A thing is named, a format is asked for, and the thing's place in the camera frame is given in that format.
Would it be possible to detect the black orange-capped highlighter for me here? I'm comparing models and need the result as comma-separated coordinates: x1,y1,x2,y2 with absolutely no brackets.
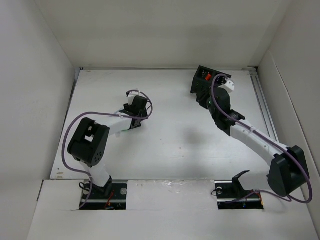
203,72,212,81

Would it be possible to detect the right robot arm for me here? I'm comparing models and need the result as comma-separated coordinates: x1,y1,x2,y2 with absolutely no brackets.
196,87,313,197

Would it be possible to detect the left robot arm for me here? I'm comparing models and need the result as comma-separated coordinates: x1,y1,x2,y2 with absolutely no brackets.
61,90,153,199

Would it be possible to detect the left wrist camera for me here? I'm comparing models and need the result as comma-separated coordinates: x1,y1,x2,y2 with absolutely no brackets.
126,89,140,106

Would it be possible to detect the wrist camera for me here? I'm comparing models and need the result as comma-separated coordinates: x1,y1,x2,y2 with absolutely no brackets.
126,89,140,106
220,80,235,94

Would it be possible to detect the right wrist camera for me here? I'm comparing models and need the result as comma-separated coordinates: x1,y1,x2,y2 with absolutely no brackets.
220,80,235,94

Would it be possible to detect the metal rail on right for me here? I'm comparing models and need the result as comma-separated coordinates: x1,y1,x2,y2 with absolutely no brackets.
248,67,279,141

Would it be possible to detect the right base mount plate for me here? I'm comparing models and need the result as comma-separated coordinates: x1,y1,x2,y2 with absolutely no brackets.
211,180,264,210

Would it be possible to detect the base mount plate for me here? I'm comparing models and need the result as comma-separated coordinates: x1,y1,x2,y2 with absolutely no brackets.
79,180,128,211
211,180,264,210

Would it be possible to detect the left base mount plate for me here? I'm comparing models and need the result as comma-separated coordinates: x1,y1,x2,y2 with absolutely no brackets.
79,180,128,211

